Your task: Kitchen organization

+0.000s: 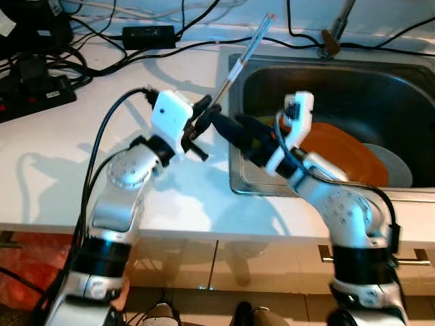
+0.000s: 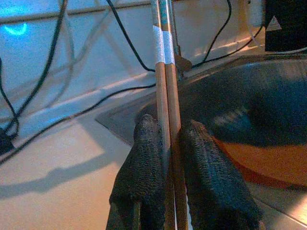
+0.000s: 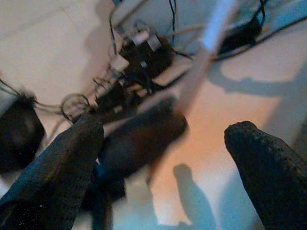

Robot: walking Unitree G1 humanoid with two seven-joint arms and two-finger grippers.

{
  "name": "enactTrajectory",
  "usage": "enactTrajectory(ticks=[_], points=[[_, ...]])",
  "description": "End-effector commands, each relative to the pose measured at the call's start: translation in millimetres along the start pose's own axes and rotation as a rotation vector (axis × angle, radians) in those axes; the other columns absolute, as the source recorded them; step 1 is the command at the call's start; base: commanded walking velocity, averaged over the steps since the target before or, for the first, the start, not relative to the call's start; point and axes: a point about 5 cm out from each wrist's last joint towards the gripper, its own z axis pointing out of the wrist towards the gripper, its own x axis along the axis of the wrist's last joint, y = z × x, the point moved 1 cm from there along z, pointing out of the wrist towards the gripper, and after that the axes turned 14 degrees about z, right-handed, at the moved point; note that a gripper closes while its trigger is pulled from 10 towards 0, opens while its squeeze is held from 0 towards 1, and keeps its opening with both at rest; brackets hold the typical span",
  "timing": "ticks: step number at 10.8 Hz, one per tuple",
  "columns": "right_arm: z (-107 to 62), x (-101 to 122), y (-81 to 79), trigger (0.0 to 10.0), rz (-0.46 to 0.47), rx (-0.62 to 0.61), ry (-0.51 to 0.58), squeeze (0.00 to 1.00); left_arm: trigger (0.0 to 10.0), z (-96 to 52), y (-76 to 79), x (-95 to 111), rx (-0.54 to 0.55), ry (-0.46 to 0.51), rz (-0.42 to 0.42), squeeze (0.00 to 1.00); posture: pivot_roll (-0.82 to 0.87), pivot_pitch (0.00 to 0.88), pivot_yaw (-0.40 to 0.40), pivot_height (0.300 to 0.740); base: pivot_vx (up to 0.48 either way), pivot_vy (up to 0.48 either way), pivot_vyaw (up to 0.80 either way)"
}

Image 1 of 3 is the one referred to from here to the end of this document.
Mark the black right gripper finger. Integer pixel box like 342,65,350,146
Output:
206,109,251,145
234,114,271,140

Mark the wooden chopstick with silver end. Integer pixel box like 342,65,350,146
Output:
213,12,277,108
211,12,274,109

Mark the orange round plate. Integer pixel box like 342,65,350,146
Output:
275,120,390,188

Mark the white kitchen cabinet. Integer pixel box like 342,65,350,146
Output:
0,230,435,294

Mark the black power adapter brick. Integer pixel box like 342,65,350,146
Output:
122,24,178,50

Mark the metal sink faucet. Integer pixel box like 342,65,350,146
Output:
320,0,358,59

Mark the stainless steel sink basin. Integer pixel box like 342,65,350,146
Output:
227,54,435,198

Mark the black power strip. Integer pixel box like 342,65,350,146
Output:
0,57,77,124

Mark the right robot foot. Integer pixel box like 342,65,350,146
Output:
234,302,290,326

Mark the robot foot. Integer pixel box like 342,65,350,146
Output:
139,303,181,326
234,302,290,326

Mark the black charger box with label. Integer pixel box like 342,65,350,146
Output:
0,0,73,56

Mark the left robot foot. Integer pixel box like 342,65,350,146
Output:
139,303,181,326

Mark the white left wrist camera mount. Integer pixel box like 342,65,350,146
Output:
149,90,195,161

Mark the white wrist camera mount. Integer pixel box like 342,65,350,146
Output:
264,91,315,175
149,90,195,161

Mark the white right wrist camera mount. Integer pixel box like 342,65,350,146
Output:
264,91,315,175

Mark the black power cable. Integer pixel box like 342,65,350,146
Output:
377,15,435,50
175,34,435,59
287,0,327,40

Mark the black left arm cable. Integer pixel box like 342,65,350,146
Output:
80,86,161,240

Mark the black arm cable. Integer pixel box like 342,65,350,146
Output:
275,111,402,260
80,86,161,240

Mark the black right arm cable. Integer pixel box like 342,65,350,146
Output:
275,111,402,260

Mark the long metal drawer handle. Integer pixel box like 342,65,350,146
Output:
317,245,433,266

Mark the short metal drawer handle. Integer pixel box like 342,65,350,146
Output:
0,230,18,249

